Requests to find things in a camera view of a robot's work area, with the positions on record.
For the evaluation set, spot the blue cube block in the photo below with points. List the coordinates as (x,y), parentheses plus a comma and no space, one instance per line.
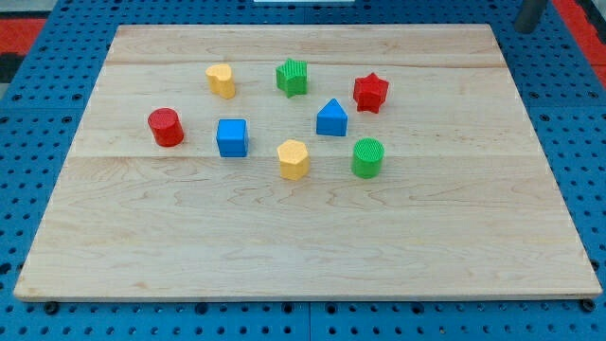
(232,137)

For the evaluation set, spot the green cylinder block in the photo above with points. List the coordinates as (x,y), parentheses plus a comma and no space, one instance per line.
(367,158)

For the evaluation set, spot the red cylinder block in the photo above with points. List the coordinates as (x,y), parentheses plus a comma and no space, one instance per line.
(166,127)

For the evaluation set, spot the yellow hexagon block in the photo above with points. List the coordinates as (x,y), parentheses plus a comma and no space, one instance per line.
(294,159)

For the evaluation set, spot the red star block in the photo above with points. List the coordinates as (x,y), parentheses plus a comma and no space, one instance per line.
(370,93)

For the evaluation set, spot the yellow heart block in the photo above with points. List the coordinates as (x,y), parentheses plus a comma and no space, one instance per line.
(220,80)

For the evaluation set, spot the green star block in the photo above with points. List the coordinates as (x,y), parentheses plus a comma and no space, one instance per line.
(292,78)

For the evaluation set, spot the blue triangle block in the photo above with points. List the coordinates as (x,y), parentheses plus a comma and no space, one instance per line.
(332,119)

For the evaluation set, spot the wooden board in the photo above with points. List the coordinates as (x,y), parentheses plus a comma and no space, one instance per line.
(465,206)

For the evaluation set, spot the grey cylindrical robot tool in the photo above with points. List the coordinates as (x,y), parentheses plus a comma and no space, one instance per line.
(529,15)

